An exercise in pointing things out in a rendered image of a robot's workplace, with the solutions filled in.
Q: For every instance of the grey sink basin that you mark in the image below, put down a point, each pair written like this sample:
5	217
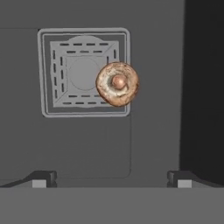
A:
87	140

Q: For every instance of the brown mushroom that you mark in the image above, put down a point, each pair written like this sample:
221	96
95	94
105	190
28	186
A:
117	83

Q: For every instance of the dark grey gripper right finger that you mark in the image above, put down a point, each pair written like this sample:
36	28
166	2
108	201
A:
180	176

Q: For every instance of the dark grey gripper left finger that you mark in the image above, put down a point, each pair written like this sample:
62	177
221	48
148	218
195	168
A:
43	177

